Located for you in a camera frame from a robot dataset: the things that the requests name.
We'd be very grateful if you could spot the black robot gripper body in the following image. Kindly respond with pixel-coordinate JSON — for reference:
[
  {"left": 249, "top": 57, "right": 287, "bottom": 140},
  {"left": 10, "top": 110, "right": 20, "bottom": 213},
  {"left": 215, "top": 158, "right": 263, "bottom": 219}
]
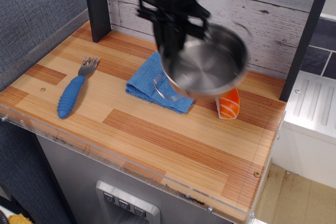
[{"left": 138, "top": 0, "right": 210, "bottom": 39}]

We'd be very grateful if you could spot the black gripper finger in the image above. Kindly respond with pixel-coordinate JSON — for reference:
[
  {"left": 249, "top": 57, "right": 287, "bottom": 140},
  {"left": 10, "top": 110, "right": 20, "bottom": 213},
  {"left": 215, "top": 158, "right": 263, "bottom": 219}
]
[
  {"left": 153, "top": 20, "right": 167, "bottom": 51},
  {"left": 164, "top": 23, "right": 186, "bottom": 51}
]

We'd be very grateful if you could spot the silver steel pot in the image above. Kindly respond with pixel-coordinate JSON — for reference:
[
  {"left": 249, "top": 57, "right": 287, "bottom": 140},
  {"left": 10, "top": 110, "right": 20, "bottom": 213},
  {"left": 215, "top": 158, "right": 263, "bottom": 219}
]
[{"left": 153, "top": 22, "right": 253, "bottom": 101}]

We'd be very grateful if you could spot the blue folded cloth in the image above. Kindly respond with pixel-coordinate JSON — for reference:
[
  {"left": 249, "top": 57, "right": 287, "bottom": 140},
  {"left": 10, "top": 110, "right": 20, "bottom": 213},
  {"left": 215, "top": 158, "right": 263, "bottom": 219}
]
[{"left": 125, "top": 52, "right": 194, "bottom": 114}]

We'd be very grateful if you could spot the orange salmon sushi toy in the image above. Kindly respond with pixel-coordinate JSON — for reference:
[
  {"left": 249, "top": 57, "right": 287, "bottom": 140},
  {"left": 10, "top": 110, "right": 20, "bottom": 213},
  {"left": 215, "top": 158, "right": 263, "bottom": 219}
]
[{"left": 215, "top": 88, "right": 240, "bottom": 120}]

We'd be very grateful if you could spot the clear acrylic edge guard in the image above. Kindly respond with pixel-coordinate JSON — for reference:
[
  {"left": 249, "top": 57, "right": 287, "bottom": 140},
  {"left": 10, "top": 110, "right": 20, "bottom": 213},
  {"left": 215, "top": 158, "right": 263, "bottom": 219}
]
[{"left": 0, "top": 103, "right": 257, "bottom": 221}]

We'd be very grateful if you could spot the white ribbed drainboard unit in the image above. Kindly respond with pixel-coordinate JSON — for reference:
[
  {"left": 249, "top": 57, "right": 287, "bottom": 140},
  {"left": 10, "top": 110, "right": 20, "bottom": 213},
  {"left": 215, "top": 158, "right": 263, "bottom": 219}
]
[{"left": 271, "top": 71, "right": 335, "bottom": 188}]

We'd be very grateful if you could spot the silver dispenser button panel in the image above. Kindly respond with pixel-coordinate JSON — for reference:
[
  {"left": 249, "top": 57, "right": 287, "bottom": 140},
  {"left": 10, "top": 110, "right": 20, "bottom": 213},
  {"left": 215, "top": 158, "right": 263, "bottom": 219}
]
[{"left": 96, "top": 180, "right": 161, "bottom": 223}]

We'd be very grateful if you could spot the yellow object at floor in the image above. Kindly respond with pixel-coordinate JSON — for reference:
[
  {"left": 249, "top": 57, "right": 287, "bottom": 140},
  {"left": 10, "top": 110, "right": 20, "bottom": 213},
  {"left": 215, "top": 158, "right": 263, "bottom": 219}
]
[{"left": 8, "top": 214, "right": 32, "bottom": 224}]

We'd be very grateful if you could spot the black left vertical post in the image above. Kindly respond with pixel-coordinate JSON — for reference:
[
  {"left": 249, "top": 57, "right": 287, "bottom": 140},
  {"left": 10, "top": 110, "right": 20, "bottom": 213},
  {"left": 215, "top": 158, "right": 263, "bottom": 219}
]
[{"left": 87, "top": 0, "right": 111, "bottom": 42}]

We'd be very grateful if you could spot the black vertical post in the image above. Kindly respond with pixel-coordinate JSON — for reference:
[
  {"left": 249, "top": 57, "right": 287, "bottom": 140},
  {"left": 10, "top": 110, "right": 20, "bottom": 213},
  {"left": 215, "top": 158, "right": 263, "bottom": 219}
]
[
  {"left": 279, "top": 0, "right": 326, "bottom": 102},
  {"left": 87, "top": 0, "right": 111, "bottom": 42}
]

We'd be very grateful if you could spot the blue handled metal fork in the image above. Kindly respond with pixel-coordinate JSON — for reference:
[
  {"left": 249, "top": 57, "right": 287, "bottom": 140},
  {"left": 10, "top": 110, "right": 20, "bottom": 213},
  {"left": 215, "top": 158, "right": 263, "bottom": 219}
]
[{"left": 57, "top": 57, "right": 99, "bottom": 119}]

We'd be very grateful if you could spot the black right vertical post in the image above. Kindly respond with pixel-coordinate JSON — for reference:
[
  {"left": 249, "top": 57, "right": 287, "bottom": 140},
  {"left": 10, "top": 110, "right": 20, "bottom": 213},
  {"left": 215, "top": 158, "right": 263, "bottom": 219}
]
[{"left": 279, "top": 0, "right": 326, "bottom": 102}]

